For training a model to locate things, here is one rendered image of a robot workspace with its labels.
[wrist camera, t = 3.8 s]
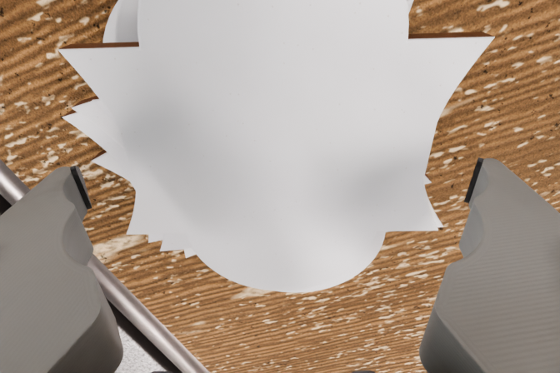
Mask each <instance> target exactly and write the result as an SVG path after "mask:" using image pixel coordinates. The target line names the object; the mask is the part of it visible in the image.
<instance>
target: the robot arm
mask: <svg viewBox="0 0 560 373"><path fill-rule="evenodd" d="M464 202H466V203H469V204H468V205H469V208H470V210H471V211H470V213H469V215H468V218H467V222H466V225H465V227H464V230H463V233H462V237H461V239H460V242H459V249H460V251H461V253H462V255H463V259H461V260H458V261H455V262H453V263H451V264H450V265H449V266H448V267H447V269H446V270H445V273H444V276H443V279H442V283H441V285H440V288H439V291H438V294H437V297H436V300H435V302H434V305H433V308H432V312H431V315H430V317H429V320H428V323H427V327H426V330H425V332H424V335H423V338H422V342H421V345H420V347H419V357H420V360H421V362H422V365H423V367H424V368H425V370H426V371H427V373H560V213H559V212H558V211H557V210H556V209H555V208H554V207H553V206H551V205H550V204H549V203H548V202H547V201H546V200H544V199H543V198H542V197H541V196H540V195H538V194H537V193H536V192H535V191H534V190H533V189H532V188H531V187H530V186H529V185H527V184H526V183H525V182H524V181H523V180H521V179H520V178H519V177H518V176H517V175H515V174H514V173H513V172H512V171H511V170H509V169H508V168H507V167H506V166H505V165H503V164H502V163H501V162H500V161H499V160H497V159H493V158H485V159H483V158H480V157H479V158H478V160H477V164H476V166H475V169H474V172H473V175H472V179H471V181H470V184H469V187H468V189H467V194H466V197H465V200H464ZM91 208H92V205H91V202H90V199H89V195H88V190H87V188H86V184H85V181H84V178H83V175H82V173H81V170H80V168H79V167H77V166H72V167H59V168H57V169H56V170H54V171H53V172H51V173H50V174H49V175H48V176H47V177H45V178H44V179H43V180H42V181H41V182H39V183H38V184H37V185H36V186H35V187H34V188H33V189H32V190H31V191H29V192H28V193H27V194H26V195H25V196H23V197H22V198H21V199H20V200H18V201H17V202H16V203H15V204H14V205H12V206H11V207H10V208H9V209H7V210H6V211H5V212H4V213H3V214H2V215H1V216H0V373H114V372H115V371H116V370H117V368H118V367H119V366H120V364H121V362H122V359H123V344H122V341H121V337H120V334H119V331H118V325H117V322H116V318H115V316H114V314H113V312H112V309H111V307H110V305H109V304H108V301H107V299H106V297H105V295H104V294H103V290H102V288H101V287H100V285H99V283H98V280H97V278H96V277H95V274H94V272H93V270H92V269H91V268H90V267H88V266H87V265H88V261H89V259H90V257H91V255H92V254H93V245H92V243H91V241H90V239H89V237H88V234H87V232H86V230H85V228H84V225H83V219H84V217H85V216H86V214H87V212H88V209H91Z"/></svg>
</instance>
